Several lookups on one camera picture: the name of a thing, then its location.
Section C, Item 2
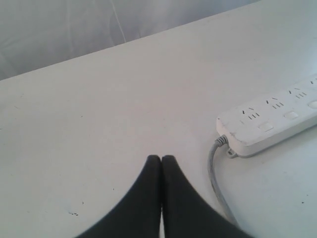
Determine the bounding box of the white backdrop curtain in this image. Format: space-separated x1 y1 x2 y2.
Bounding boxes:
0 0 248 79

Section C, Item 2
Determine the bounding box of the grey power cable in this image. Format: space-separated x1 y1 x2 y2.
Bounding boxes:
207 135 242 229

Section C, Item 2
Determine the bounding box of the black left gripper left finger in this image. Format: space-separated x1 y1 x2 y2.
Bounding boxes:
78 155 161 238

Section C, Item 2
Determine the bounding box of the white five-outlet power strip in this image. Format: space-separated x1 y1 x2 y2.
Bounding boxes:
216 74 317 158

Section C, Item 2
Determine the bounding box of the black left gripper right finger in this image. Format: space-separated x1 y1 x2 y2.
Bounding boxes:
161 155 250 238

